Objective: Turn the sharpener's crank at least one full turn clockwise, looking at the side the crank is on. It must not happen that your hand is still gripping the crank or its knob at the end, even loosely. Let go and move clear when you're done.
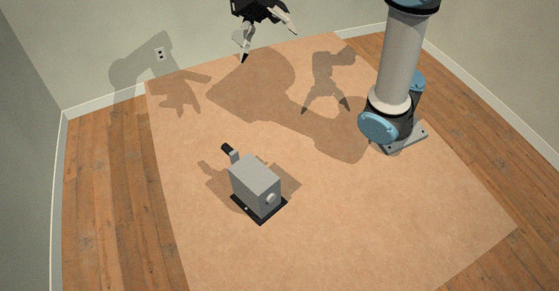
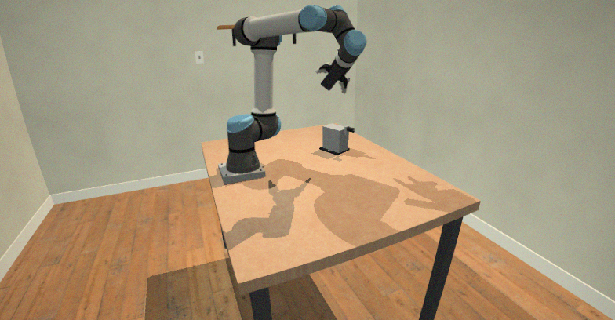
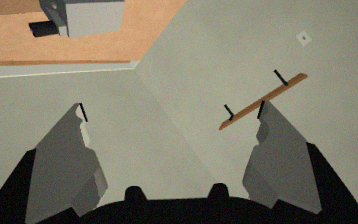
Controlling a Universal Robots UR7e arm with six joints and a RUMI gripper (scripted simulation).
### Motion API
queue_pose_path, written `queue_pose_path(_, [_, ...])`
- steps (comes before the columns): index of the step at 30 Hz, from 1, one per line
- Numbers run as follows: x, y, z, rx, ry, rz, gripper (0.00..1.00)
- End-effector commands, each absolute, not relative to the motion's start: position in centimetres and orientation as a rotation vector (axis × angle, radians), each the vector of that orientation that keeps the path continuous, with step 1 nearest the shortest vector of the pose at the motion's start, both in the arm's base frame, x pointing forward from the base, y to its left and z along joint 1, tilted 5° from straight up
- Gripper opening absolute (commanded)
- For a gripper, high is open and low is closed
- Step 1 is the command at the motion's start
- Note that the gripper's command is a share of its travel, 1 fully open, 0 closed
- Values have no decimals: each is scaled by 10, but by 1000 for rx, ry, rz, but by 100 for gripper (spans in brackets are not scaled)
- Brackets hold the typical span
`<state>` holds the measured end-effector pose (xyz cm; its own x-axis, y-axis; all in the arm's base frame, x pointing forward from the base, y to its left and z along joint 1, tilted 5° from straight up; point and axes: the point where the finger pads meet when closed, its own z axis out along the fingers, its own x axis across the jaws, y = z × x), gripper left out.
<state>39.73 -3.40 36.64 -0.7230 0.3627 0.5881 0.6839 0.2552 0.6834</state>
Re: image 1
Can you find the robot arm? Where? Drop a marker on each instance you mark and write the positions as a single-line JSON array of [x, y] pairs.
[[383, 120]]

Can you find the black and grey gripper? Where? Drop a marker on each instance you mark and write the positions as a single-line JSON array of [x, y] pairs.
[[257, 10]]

